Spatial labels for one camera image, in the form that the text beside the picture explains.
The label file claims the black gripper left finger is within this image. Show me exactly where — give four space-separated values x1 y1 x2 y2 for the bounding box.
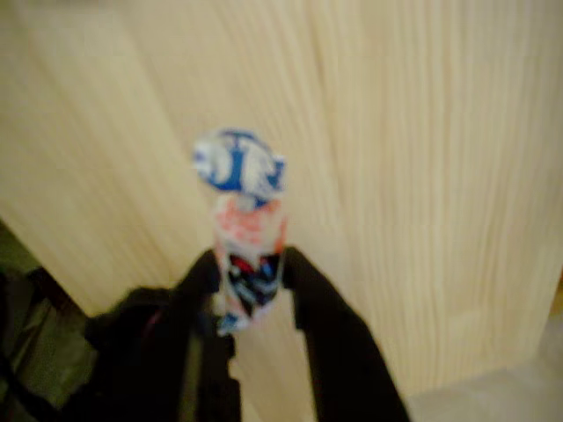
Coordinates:
109 249 220 422

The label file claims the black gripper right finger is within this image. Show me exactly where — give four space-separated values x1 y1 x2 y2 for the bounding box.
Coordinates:
283 248 410 422

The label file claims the candy blue red white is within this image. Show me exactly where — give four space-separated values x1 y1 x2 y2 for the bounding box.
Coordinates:
192 127 289 338

